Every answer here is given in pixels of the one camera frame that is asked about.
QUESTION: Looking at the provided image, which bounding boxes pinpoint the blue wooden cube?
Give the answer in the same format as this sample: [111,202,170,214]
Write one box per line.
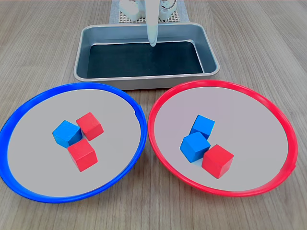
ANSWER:
[189,114,216,141]
[179,131,212,163]
[52,119,83,149]

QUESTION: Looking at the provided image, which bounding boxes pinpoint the red wooden cube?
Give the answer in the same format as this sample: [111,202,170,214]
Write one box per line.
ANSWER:
[201,144,235,180]
[75,112,105,141]
[67,138,98,173]

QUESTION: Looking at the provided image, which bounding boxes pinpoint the black mat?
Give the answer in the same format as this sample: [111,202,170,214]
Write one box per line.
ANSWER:
[86,41,205,79]

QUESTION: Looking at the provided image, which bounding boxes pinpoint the steel tray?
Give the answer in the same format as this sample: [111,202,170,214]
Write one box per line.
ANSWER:
[73,23,221,91]

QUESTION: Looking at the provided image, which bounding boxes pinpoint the red rimmed white plate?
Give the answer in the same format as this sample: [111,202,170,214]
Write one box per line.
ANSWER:
[147,80,299,198]

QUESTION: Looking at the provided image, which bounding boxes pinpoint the blue rimmed white plate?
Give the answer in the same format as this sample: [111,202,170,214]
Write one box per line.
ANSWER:
[0,82,147,204]

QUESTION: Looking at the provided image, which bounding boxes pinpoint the pale perforated base plate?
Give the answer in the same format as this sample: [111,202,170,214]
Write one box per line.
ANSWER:
[118,8,181,24]

